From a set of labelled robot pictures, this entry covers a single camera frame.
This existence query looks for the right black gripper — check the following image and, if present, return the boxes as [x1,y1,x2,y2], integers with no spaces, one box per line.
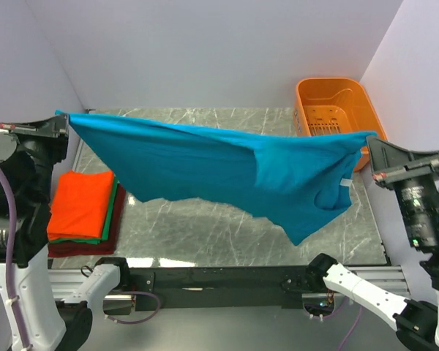
[361,129,439,241]

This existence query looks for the teal blue t shirt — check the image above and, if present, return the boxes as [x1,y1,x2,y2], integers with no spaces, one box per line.
[68,113,368,245]

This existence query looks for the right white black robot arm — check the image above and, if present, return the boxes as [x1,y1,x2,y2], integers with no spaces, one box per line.
[305,136,439,350]

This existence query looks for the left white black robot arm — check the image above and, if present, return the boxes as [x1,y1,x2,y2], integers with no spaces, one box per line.
[0,113,132,350]

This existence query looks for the orange plastic basket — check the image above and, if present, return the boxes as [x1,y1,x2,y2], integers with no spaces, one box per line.
[293,76,389,173]

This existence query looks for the folded dark red t shirt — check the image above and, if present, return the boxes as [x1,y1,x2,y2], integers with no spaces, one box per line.
[48,184,126,258]

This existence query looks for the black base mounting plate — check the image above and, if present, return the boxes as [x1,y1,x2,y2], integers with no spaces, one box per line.
[130,265,328,309]

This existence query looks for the aluminium rail frame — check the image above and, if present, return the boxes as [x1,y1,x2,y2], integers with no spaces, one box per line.
[48,266,410,301]

